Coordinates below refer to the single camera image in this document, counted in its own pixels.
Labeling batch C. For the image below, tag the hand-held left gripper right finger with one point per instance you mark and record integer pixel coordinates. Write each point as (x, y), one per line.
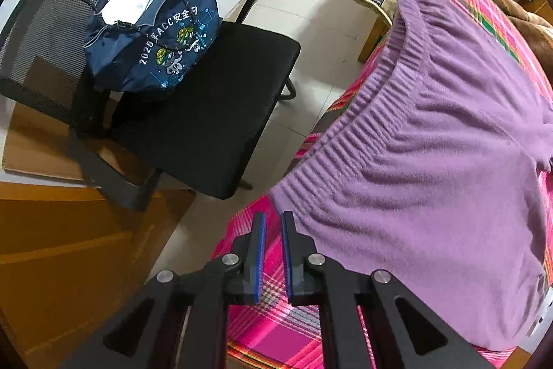
(287, 261)

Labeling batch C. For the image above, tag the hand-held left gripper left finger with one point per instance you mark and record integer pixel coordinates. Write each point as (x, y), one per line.
(259, 261)

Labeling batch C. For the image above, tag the purple pants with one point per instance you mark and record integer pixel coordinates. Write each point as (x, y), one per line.
(432, 179)

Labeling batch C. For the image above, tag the pink plaid blanket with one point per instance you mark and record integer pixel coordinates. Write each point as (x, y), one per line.
(268, 321)

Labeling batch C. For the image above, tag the black mesh office chair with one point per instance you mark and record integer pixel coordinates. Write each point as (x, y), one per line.
(207, 114)

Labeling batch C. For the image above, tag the orange wooden cabinet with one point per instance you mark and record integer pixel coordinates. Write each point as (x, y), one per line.
(65, 256)

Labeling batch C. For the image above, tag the cardboard sheet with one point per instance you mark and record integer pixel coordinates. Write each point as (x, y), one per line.
(39, 144)

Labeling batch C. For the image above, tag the brown fleece blanket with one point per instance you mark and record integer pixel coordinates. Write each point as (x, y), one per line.
(531, 27)

